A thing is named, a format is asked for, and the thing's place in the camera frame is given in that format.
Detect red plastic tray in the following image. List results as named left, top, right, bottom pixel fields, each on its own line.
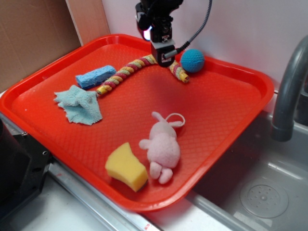
left=0, top=35, right=274, bottom=213

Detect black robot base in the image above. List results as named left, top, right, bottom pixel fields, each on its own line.
left=0, top=121, right=51, bottom=221

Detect light blue cloth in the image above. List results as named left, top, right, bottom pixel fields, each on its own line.
left=54, top=85, right=103, bottom=126

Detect brown cardboard panel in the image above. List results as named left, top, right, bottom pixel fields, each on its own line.
left=0, top=0, right=110, bottom=91

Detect multicolour twisted rope toy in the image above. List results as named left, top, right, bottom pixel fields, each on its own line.
left=96, top=54, right=190, bottom=95

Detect blue dimpled ball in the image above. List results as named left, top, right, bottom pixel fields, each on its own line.
left=180, top=49, right=205, bottom=73

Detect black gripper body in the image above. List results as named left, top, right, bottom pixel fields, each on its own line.
left=135, top=0, right=183, bottom=48

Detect blue sponge block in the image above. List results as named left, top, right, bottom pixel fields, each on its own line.
left=76, top=65, right=116, bottom=90

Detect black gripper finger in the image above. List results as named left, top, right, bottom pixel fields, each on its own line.
left=151, top=44, right=175, bottom=67

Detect grey braided cable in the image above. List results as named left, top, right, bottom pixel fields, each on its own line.
left=162, top=0, right=213, bottom=60

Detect yellow sponge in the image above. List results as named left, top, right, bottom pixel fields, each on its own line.
left=105, top=142, right=148, bottom=192

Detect grey faucet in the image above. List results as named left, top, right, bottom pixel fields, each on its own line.
left=270, top=36, right=308, bottom=142

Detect grey sink basin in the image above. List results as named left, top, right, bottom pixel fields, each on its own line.
left=187, top=112, right=308, bottom=231

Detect pink plush bunny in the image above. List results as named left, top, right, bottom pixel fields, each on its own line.
left=139, top=112, right=186, bottom=184

